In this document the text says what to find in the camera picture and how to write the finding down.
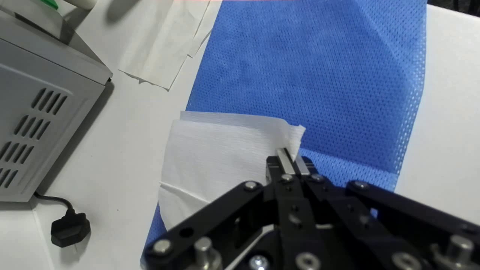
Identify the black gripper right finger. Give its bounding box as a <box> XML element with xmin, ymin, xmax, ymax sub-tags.
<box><xmin>291</xmin><ymin>157</ymin><xmax>480</xmax><ymax>270</ymax></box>

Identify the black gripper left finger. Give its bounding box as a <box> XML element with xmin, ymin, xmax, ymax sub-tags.
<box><xmin>141</xmin><ymin>148</ymin><xmax>303</xmax><ymax>270</ymax></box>

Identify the translucent white sheet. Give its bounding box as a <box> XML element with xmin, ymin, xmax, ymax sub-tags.
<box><xmin>118</xmin><ymin>0</ymin><xmax>225</xmax><ymax>94</ymax></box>

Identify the white paper napkin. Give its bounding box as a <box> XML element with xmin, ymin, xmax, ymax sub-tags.
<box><xmin>157</xmin><ymin>110</ymin><xmax>307</xmax><ymax>233</ymax></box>

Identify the blue cloth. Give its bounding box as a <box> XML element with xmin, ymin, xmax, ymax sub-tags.
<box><xmin>141</xmin><ymin>0</ymin><xmax>430</xmax><ymax>253</ymax></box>

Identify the black plug with cable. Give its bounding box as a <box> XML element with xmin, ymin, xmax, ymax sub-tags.
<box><xmin>31</xmin><ymin>193</ymin><xmax>93</xmax><ymax>250</ymax></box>

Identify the silver microwave oven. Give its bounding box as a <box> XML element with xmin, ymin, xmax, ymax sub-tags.
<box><xmin>0</xmin><ymin>0</ymin><xmax>115</xmax><ymax>205</ymax></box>

